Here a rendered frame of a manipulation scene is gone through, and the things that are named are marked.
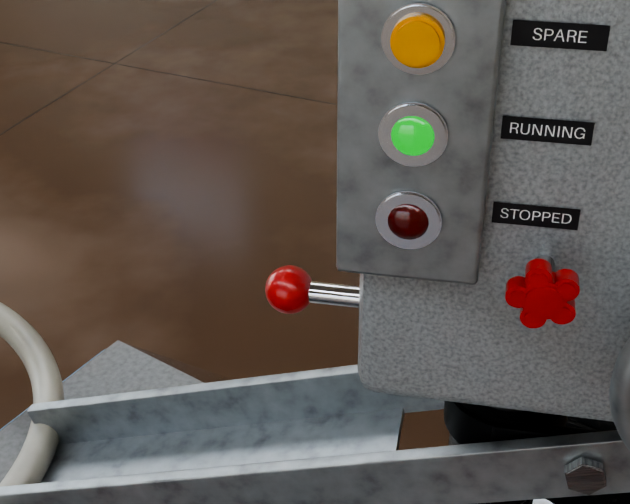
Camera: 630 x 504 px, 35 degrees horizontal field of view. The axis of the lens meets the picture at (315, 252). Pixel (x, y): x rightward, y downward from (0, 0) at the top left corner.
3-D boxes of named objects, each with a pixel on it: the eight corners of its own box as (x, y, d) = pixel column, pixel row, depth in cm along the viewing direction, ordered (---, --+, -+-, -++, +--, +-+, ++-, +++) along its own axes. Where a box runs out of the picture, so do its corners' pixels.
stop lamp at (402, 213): (430, 233, 55) (433, 195, 53) (428, 247, 54) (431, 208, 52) (387, 229, 55) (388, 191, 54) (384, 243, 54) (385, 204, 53)
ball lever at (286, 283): (383, 305, 66) (385, 265, 64) (376, 334, 64) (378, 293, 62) (271, 293, 67) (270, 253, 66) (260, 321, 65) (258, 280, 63)
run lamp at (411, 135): (436, 150, 52) (439, 108, 51) (434, 163, 51) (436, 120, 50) (390, 147, 52) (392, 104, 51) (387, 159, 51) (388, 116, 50)
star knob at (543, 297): (571, 290, 57) (580, 232, 55) (572, 336, 53) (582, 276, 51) (504, 283, 57) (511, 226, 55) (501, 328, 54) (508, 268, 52)
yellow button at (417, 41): (444, 63, 49) (447, 12, 48) (442, 71, 48) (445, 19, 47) (391, 59, 49) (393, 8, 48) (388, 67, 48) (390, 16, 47)
